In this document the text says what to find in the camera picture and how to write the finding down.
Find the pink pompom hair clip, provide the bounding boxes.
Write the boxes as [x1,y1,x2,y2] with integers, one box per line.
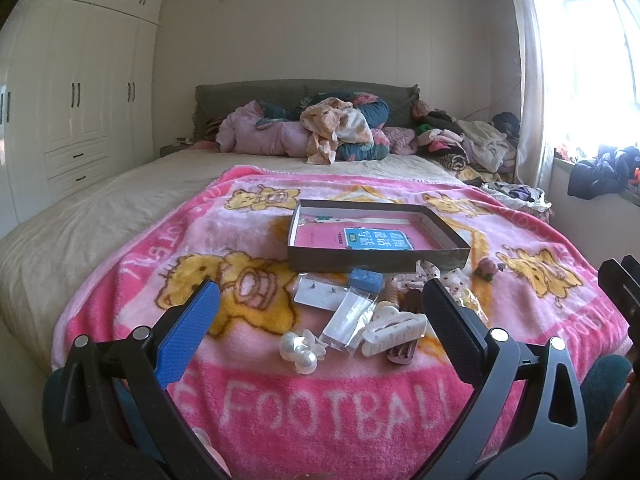
[474,256,506,282]

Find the pile of mixed clothes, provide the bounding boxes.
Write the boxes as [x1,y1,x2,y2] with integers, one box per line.
[412,101,521,182]

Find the cream window curtain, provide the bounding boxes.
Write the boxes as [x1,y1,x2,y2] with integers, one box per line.
[512,0,553,191]

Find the beige spiral hair tie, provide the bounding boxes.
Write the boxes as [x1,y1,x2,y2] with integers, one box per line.
[375,275,409,317]

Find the white earring card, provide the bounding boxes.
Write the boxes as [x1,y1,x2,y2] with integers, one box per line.
[293,273,348,312]

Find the dark jacket on sill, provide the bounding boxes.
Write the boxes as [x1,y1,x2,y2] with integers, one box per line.
[567,145,639,200]

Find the bed with beige sheet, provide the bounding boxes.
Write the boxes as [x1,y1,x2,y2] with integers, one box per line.
[1,150,460,372]

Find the peach patterned cloth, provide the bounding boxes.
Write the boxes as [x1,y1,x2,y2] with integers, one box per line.
[299,98,373,165]

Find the grey cardboard box tray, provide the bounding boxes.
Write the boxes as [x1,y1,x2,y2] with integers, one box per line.
[288,200,471,273]

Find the pink floral scrunchie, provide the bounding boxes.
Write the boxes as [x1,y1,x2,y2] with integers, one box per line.
[392,260,471,304]

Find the dark floral quilt roll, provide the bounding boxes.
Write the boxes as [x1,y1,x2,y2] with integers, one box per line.
[255,91,390,165]

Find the small blue box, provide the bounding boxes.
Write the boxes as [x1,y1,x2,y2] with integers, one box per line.
[348,269,385,295]

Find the clear plastic packet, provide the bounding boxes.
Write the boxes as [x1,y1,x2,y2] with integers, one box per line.
[319,287,378,356]

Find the pink pyjama bundle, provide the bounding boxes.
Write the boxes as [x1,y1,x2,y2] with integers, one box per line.
[215,101,310,158]

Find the pearl hair clip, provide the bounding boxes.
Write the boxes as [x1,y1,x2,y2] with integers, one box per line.
[279,330,326,375]

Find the white built-in wardrobe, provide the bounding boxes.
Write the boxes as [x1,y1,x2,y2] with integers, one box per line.
[1,0,163,234]

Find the dark green headboard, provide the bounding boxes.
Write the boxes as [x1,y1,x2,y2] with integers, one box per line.
[193,79,421,141]

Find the pink booklet with blue label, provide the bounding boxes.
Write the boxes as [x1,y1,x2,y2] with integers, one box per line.
[294,224,442,252]

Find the pink cartoon bear blanket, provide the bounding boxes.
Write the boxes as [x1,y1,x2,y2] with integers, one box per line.
[51,166,627,479]

